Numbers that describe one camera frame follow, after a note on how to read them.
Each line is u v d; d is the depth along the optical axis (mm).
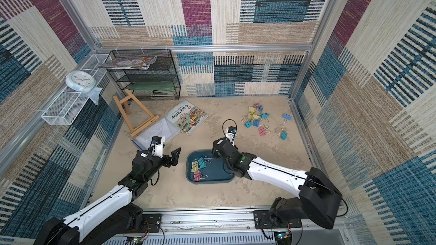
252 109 1118
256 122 1056
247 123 1051
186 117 1089
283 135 992
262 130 1021
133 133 984
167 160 738
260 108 1108
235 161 608
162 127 1051
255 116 1082
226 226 730
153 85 1001
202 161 892
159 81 1108
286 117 1080
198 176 847
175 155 773
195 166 878
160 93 1105
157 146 706
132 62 874
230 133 723
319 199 427
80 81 749
